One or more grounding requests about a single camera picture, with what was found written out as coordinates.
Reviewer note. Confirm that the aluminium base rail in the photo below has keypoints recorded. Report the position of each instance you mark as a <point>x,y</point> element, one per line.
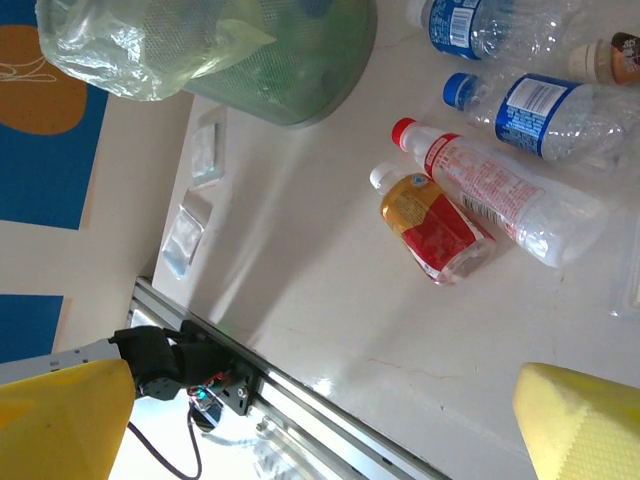
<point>300,400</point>

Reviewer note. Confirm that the clear zip bag blue contents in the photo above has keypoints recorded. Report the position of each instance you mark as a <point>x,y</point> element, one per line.
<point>182,240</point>

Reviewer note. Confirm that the clear red-print bottle red cap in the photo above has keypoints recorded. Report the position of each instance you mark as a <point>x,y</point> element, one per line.
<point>500,195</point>

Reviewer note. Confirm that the brown label drink bottle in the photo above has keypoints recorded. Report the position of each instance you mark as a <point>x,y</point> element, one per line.
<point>615,60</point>

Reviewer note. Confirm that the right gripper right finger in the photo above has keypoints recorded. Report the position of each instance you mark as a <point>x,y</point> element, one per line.
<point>585,430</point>

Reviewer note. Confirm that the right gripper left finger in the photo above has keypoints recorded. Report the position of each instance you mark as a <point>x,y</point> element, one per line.
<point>55,430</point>

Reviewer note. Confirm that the red gold label bottle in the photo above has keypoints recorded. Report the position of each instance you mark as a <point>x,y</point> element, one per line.
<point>430,225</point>

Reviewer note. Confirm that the blue-capped bottle blue label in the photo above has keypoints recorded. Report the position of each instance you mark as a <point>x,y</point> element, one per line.
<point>452,25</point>

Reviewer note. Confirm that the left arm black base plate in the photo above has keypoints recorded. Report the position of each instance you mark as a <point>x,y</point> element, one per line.
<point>210,350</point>

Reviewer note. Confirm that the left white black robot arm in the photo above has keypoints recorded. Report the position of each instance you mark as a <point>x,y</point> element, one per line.
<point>150,360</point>

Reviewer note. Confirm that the blue-label bottle blue cap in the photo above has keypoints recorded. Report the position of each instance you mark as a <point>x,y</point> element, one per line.
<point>530,112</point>

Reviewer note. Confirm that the green mesh waste bin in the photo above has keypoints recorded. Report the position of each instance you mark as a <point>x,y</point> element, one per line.
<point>310,75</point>

